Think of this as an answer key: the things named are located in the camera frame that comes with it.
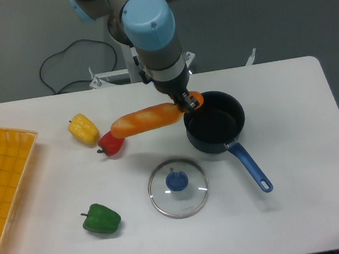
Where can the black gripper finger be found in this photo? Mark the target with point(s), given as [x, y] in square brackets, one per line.
[184, 102]

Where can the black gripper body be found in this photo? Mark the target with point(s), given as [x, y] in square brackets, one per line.
[175, 86]

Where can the long orange baguette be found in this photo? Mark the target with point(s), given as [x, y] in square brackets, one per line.
[147, 119]

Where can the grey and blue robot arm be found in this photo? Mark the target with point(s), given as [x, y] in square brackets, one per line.
[146, 32]

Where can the glass lid with blue knob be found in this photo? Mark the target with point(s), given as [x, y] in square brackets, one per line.
[178, 188]

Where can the red bell pepper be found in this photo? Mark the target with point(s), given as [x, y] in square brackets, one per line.
[109, 145]

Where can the yellow bell pepper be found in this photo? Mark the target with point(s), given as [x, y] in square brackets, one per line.
[84, 130]

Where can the green bell pepper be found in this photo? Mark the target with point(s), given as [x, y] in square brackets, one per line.
[101, 219]

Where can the yellow woven basket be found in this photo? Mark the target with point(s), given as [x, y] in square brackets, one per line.
[16, 147]

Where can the dark pot with blue handle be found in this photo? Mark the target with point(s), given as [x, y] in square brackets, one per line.
[215, 128]

